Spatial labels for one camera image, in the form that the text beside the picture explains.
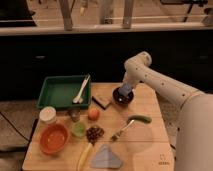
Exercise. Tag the green plastic tray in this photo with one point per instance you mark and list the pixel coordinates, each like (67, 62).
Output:
(59, 92)

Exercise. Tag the white lidded jar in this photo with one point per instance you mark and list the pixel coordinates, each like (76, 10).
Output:
(48, 115)

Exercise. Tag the orange fruit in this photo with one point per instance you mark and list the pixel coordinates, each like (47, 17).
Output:
(93, 114)

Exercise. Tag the yellow handled knife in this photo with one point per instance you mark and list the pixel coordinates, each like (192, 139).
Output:
(83, 156)

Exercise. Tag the blue sponge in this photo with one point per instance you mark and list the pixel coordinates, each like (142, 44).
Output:
(125, 89)

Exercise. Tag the blue grey cloth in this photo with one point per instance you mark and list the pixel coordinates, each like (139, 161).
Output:
(105, 158)

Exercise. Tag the pine cone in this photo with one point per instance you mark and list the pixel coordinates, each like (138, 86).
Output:
(94, 133)

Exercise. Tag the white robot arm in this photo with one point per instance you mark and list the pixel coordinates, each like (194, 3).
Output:
(194, 142)

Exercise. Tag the brown square block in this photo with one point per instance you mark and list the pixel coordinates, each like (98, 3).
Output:
(102, 101)

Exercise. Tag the purple bowl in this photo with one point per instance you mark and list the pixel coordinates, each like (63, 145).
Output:
(122, 100)

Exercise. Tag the orange bowl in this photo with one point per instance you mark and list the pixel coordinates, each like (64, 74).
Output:
(53, 139)

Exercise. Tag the white plastic spoon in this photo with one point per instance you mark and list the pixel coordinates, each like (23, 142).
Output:
(78, 98)

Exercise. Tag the small green cup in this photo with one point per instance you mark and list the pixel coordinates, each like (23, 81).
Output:
(78, 129)

